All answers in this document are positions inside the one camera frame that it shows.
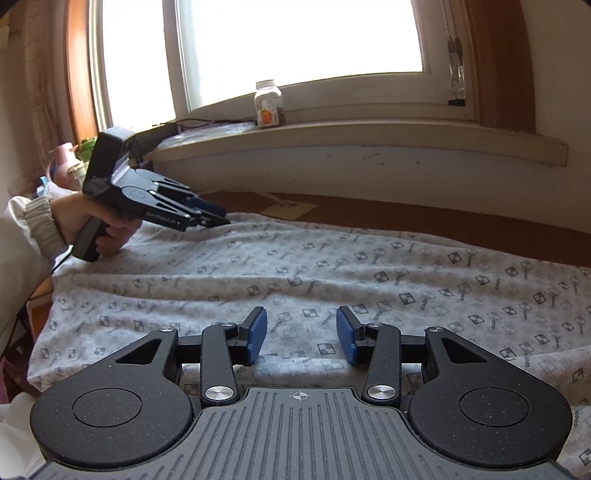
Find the beige curtain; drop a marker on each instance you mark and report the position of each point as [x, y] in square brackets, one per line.
[27, 92]

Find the window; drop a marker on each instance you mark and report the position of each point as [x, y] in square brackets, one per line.
[277, 46]

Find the beige paper sheet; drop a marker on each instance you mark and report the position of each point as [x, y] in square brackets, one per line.
[291, 210]

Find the brown wooden window trim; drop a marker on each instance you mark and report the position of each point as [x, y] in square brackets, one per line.
[503, 64]

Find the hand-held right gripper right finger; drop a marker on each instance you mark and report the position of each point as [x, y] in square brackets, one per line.
[347, 334]

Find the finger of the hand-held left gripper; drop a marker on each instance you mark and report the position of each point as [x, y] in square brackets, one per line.
[207, 221]
[205, 206]

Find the beige window sill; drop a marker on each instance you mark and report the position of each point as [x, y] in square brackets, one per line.
[369, 141]

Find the clear plastic bag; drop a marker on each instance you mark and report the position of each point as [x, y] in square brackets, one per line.
[207, 136]

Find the glass jar with white lid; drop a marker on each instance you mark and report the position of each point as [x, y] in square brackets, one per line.
[269, 106]

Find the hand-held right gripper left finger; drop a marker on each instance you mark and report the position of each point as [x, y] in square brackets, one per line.
[257, 334]

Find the person's left hand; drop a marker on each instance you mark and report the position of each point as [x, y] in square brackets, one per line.
[74, 214]

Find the white patterned bed sheet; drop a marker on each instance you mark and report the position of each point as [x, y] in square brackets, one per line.
[346, 263]

